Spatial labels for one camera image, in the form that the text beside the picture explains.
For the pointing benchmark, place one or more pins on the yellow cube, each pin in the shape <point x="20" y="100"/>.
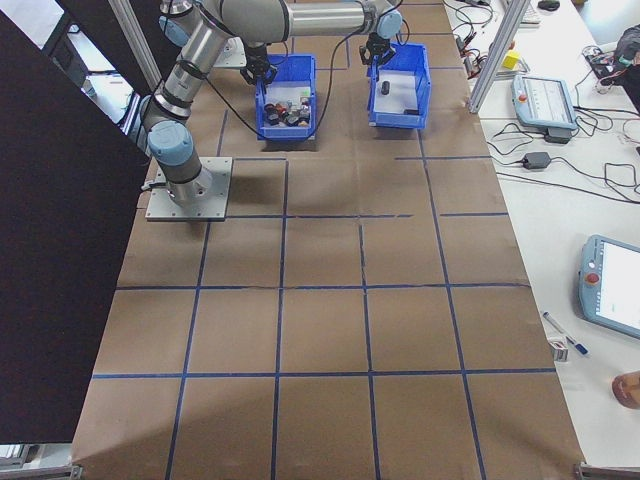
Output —
<point x="511" y="60"/>

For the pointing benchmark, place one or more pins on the black rectangular adapter box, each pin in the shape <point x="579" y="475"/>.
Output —
<point x="557" y="136"/>

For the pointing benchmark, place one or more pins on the black power adapter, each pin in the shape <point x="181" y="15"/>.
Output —
<point x="536" y="160"/>

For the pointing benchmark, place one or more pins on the aluminium profile bar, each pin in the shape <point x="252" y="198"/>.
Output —
<point x="40" y="472"/>
<point x="607" y="472"/>

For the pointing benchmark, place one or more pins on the black computer mouse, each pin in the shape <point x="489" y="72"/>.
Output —
<point x="549" y="4"/>

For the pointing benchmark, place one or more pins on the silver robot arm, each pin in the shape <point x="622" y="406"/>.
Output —
<point x="320" y="17"/>
<point x="172" y="27"/>

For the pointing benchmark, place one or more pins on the white blue pen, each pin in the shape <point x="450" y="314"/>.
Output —
<point x="560" y="329"/>

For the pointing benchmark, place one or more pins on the person in dark clothes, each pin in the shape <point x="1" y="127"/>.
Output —
<point x="632" y="45"/>

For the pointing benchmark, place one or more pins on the blue bin with many buttons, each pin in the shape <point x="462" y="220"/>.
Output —
<point x="287" y="131"/>

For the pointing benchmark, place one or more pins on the small grey box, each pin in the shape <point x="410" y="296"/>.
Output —
<point x="560" y="350"/>

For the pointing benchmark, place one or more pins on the black push button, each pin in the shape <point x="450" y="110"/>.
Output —
<point x="274" y="119"/>
<point x="306" y="113"/>
<point x="295" y="120"/>

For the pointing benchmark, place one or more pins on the black frame cover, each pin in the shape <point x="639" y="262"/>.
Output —
<point x="55" y="225"/>

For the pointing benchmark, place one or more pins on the white square base plate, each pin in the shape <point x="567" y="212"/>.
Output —
<point x="220" y="190"/>
<point x="234" y="55"/>

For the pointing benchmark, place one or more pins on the white grey push button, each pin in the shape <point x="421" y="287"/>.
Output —
<point x="290" y="104"/>

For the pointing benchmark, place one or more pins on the brown rounded object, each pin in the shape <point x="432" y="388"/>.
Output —
<point x="627" y="390"/>

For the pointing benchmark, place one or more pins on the grey blue teach pendant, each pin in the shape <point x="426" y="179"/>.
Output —
<point x="615" y="285"/>
<point x="545" y="100"/>

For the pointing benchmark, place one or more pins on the white keyboard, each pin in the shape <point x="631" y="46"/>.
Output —
<point x="531" y="16"/>

